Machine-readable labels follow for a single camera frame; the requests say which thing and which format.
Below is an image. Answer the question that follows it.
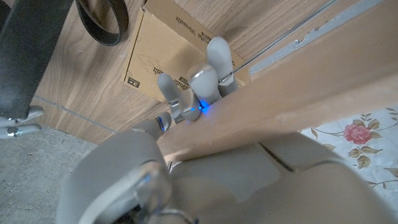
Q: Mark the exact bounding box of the brown cardboard box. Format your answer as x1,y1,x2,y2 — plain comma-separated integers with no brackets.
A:
120,0,251,103

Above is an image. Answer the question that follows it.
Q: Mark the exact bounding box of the black leather belt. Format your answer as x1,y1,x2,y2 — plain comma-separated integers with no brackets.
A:
0,0,129,121

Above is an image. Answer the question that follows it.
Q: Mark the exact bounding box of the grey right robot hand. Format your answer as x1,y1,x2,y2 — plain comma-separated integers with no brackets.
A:
0,105,44,139

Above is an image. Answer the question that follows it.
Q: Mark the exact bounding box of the floral backdrop cloth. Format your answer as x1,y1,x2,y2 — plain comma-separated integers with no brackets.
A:
300,105,398,214

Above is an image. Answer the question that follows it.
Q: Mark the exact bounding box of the grey tape outline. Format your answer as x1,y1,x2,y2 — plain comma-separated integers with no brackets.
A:
32,0,386,133

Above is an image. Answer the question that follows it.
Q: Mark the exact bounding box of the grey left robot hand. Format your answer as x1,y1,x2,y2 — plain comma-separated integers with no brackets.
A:
55,36,398,224

